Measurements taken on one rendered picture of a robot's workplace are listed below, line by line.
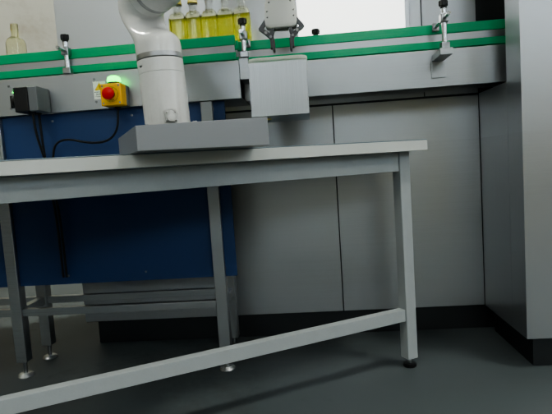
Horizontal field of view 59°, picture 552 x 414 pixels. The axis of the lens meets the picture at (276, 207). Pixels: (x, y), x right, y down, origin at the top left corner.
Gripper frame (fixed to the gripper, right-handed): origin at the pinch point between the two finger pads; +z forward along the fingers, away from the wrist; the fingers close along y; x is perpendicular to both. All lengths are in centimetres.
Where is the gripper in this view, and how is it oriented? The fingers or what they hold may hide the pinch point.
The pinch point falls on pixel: (282, 45)
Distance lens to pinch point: 164.8
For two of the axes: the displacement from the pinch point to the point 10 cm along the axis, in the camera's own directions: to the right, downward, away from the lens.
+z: 0.7, 9.9, 0.8
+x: -0.6, 0.9, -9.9
